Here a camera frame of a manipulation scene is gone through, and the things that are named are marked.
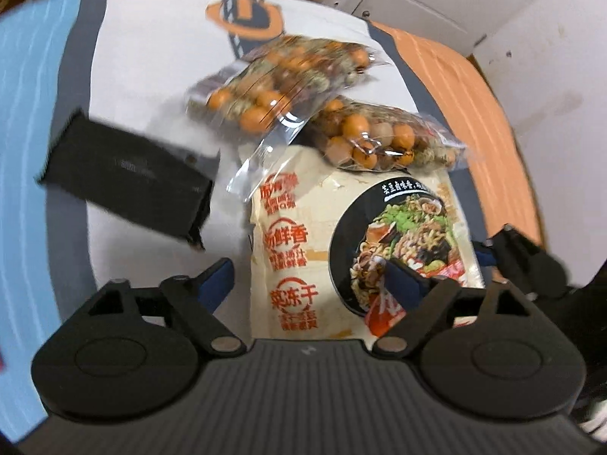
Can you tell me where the large instant noodle bag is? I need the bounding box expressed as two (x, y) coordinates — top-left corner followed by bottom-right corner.
(250, 146), (484, 344)

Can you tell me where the quail egg bag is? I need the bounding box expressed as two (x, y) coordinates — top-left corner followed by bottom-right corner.
(310, 97), (467, 173)
(185, 35), (386, 201)

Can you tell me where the black snack packet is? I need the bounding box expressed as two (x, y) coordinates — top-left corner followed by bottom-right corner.
(38, 109), (220, 249)

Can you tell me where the patterned bed cover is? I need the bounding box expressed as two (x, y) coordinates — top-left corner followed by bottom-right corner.
(1, 0), (541, 442)

